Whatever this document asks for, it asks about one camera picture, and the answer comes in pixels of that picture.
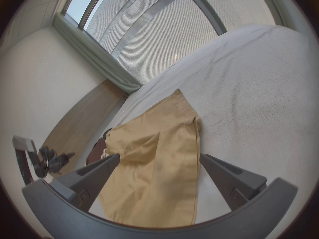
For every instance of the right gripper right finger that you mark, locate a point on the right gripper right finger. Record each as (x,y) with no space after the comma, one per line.
(231,186)

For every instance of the bed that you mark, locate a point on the bed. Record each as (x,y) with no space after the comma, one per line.
(249,96)

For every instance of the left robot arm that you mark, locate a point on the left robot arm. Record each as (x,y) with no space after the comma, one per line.
(22,143)

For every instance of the grey-green curtain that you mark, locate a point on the grey-green curtain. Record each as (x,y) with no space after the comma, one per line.
(94,58)

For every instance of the brown garment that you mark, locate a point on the brown garment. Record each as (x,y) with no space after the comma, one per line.
(96,153)

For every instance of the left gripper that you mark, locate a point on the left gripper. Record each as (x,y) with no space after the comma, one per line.
(55,164)

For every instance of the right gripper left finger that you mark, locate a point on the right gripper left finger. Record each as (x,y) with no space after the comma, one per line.
(87,186)

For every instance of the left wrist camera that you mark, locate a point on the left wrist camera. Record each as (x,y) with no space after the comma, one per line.
(47,151)

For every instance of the window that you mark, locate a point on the window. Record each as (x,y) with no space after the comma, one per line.
(162,28)

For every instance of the tan shorts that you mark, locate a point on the tan shorts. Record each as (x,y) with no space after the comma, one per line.
(154,163)

